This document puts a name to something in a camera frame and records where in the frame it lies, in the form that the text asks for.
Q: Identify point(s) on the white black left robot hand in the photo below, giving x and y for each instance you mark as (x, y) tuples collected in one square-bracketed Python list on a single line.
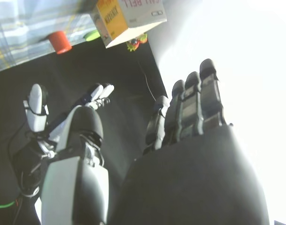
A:
[(192, 182)]

